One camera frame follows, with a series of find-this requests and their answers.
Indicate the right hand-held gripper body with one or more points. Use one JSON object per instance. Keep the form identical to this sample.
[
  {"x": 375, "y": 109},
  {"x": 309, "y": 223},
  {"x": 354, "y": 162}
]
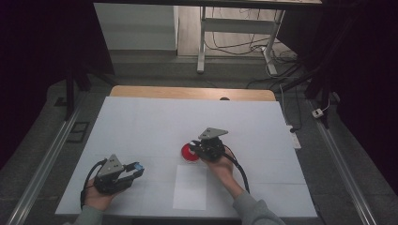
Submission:
[{"x": 211, "y": 150}]

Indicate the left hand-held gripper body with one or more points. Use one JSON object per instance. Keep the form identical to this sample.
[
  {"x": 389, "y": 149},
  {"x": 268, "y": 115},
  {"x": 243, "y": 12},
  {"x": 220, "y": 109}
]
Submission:
[{"x": 109, "y": 181}]

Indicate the round red ink pad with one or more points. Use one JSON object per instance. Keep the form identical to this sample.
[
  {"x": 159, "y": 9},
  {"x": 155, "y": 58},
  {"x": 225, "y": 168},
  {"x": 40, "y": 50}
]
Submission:
[{"x": 186, "y": 154}]

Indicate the blue stamp cap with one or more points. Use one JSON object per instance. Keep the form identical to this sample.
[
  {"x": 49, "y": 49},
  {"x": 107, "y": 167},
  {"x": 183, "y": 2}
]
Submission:
[{"x": 139, "y": 167}]

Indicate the white paper sheet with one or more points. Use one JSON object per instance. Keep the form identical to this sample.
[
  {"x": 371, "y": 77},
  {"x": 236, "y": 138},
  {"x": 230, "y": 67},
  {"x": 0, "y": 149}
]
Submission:
[{"x": 189, "y": 193}]

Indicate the person's left hand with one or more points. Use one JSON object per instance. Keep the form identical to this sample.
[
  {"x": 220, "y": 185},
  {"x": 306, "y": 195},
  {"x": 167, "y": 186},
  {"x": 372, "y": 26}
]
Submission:
[{"x": 97, "y": 200}]

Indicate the person's right hand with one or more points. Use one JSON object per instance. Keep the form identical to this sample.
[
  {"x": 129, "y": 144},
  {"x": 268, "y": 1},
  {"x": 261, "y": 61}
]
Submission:
[{"x": 223, "y": 170}]

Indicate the wooden table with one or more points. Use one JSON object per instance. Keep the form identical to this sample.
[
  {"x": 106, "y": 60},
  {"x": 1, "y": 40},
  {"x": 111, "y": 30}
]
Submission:
[{"x": 187, "y": 93}]

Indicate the black table grommet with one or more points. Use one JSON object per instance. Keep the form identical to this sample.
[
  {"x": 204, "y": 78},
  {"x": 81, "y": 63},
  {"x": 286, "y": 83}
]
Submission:
[{"x": 224, "y": 99}]

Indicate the black floor plate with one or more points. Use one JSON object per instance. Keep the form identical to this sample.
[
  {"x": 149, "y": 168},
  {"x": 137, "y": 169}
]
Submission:
[{"x": 70, "y": 137}]

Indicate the white power strip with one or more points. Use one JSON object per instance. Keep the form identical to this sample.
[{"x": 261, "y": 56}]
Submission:
[{"x": 295, "y": 141}]

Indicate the black metal stand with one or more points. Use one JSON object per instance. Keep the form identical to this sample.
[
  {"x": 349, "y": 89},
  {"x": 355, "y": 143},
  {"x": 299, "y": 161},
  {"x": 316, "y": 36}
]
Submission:
[
  {"x": 69, "y": 93},
  {"x": 325, "y": 93}
]

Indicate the small white adapter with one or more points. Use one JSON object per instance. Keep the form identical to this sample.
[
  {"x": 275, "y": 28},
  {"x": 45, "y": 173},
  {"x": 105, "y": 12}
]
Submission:
[{"x": 317, "y": 113}]

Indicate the white cabinet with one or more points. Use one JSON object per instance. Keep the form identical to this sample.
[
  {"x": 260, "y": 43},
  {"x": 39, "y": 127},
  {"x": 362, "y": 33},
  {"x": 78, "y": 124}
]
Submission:
[{"x": 134, "y": 28}]

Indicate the black curtain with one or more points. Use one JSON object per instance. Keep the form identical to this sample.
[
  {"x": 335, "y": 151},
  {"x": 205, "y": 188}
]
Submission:
[
  {"x": 369, "y": 78},
  {"x": 37, "y": 62}
]

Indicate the aluminium floor rail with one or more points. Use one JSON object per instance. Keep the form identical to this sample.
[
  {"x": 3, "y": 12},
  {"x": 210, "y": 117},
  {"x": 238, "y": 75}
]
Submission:
[
  {"x": 344, "y": 175},
  {"x": 40, "y": 175}
]

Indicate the white metal desk frame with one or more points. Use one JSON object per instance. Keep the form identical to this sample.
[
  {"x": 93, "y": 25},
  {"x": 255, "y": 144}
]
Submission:
[{"x": 237, "y": 25}]

